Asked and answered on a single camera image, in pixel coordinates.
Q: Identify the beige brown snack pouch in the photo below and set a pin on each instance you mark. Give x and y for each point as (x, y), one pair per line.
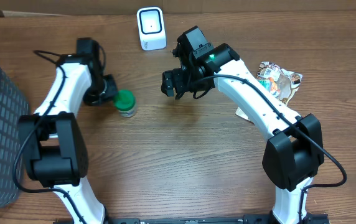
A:
(287, 81)

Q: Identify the white barcode scanner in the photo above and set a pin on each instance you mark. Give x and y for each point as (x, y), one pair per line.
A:
(151, 28)

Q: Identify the green lid jar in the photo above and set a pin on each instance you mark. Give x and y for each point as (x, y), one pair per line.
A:
(125, 103)

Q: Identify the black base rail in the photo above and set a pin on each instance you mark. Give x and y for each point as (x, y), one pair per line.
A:
(196, 221)

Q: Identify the large teal snack packet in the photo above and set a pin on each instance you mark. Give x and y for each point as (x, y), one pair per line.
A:
(265, 83)

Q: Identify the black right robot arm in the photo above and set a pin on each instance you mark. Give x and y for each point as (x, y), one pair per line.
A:
(293, 143)

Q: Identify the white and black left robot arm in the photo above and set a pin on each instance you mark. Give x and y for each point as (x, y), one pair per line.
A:
(52, 147)

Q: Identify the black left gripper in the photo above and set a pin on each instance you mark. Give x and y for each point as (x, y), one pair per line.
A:
(112, 88)

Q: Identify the small orange snack packet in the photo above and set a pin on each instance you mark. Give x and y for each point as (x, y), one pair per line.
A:
(273, 88)

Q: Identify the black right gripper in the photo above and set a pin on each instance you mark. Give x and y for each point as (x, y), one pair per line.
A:
(180, 76)

